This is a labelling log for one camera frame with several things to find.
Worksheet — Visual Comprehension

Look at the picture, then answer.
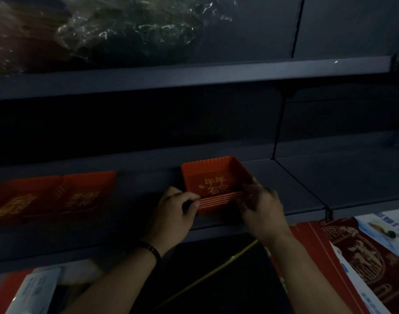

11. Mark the person's left hand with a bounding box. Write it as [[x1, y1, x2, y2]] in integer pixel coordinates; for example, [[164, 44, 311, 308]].
[[143, 186, 201, 256]]

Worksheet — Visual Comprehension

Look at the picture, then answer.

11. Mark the person's right hand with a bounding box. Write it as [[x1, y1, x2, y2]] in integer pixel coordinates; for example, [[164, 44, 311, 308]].
[[238, 177, 292, 247]]

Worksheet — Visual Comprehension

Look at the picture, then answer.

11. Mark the person's right forearm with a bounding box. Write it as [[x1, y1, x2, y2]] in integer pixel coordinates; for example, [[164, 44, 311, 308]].
[[265, 233, 351, 314]]

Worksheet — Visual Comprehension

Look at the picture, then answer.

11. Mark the person's left forearm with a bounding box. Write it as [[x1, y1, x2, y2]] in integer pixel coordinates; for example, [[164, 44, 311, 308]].
[[61, 239, 161, 314]]

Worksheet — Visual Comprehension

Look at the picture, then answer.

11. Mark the dark metal shelf board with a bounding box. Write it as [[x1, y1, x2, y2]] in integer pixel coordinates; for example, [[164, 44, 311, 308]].
[[0, 130, 399, 268], [0, 55, 397, 102]]

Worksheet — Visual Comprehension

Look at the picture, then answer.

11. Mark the red plastic tray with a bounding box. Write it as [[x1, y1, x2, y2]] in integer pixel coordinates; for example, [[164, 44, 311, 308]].
[[0, 176, 64, 223], [56, 171, 118, 217]]

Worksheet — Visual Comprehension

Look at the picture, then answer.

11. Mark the red patterned cardboard box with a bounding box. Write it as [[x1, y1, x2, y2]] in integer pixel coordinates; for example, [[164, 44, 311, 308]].
[[268, 218, 399, 314]]

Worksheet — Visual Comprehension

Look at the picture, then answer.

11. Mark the white and blue card strip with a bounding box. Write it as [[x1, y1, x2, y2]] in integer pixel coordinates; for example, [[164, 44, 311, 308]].
[[330, 242, 392, 314]]

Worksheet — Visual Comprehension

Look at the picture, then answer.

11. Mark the white and blue packet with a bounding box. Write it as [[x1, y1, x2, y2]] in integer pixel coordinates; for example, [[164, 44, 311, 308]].
[[354, 209, 399, 263]]

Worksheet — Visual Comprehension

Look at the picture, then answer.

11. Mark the white plastic packet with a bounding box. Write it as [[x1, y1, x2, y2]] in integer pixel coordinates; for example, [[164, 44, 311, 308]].
[[5, 267, 62, 314]]

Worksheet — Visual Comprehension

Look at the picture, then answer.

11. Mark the clear plastic bag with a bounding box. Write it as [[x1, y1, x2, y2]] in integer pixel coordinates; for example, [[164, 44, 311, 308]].
[[0, 0, 234, 76]]

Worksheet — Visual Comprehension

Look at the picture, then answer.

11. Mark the black wrist bracelet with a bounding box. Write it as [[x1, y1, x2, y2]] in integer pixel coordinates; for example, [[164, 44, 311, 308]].
[[137, 241, 162, 263]]

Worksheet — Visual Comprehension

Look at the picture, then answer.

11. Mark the yellow cable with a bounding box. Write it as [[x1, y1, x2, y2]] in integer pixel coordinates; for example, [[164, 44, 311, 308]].
[[153, 240, 259, 312]]

